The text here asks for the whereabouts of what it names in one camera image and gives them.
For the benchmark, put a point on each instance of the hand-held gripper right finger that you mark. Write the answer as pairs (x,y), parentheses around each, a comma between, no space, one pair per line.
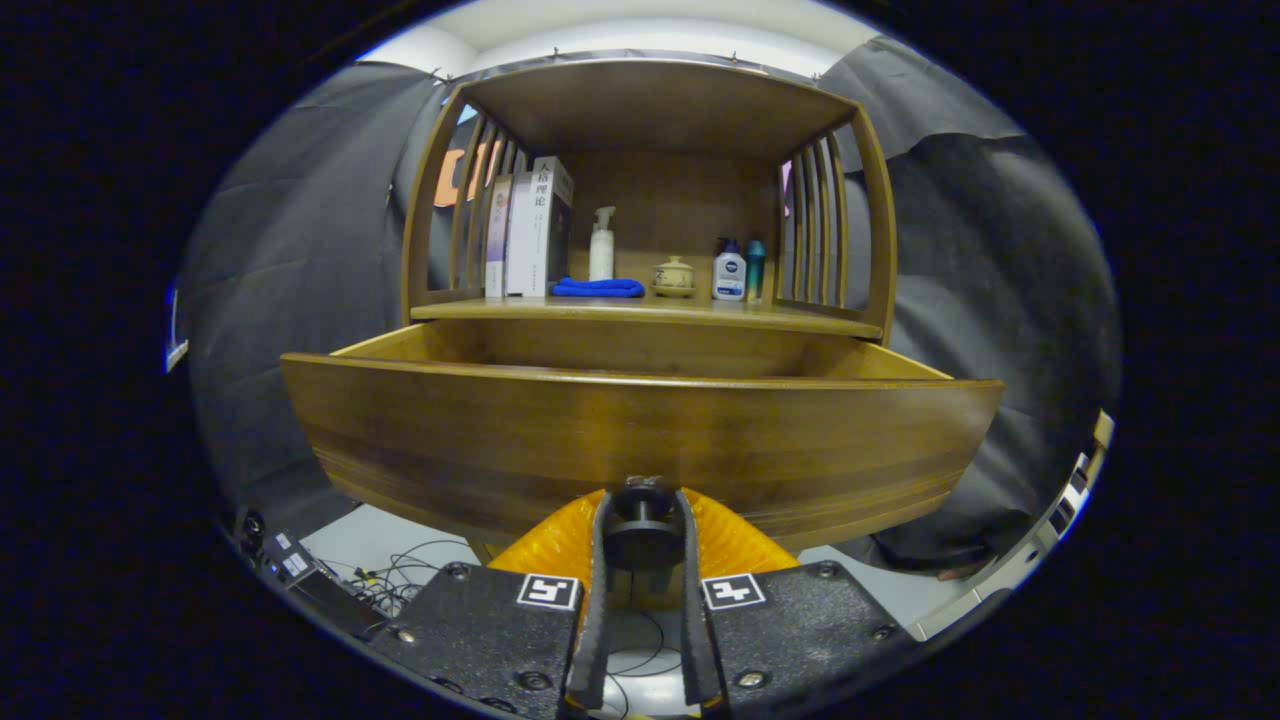
(695,630)

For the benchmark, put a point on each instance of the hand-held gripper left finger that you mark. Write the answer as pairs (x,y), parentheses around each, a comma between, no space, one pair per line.
(595,620)

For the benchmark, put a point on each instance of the black drawer knob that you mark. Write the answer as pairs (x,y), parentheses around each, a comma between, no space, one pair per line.
(643,540)

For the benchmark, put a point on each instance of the wooden drawer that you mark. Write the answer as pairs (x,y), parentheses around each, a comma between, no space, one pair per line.
(640,430)

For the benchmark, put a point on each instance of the wooden countertop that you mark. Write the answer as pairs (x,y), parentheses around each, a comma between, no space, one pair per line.
(700,312)

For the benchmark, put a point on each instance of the black floor device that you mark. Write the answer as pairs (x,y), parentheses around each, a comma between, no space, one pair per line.
(310,580)

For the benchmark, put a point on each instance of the blue folded cloth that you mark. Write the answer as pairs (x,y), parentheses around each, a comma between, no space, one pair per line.
(598,288)

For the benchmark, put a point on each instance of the cream lidded tea bowl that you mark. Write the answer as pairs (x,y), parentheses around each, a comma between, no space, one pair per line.
(674,277)

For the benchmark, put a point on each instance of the white lotion bottle blue cap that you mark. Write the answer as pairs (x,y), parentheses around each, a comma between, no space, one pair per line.
(729,275)

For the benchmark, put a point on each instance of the teal slim bottle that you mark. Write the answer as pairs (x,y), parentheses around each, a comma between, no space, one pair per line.
(755,270)

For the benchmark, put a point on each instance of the white pump bottle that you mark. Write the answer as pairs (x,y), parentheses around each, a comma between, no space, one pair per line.
(601,255)

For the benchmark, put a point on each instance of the white book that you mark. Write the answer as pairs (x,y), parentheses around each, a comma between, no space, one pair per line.
(530,240)

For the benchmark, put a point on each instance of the purple book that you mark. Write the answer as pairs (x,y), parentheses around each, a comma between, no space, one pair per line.
(497,240)

